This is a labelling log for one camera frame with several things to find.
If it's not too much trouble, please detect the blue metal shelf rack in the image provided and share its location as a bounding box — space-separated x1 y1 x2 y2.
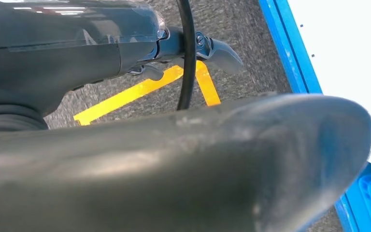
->
258 0 371 232

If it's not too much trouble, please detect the yellow floor tape square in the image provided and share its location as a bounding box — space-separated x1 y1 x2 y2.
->
73 60 221 126

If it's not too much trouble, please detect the white plastic crate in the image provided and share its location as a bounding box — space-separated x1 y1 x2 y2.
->
287 0 371 178

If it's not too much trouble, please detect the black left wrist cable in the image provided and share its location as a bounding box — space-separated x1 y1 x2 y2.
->
175 0 198 111

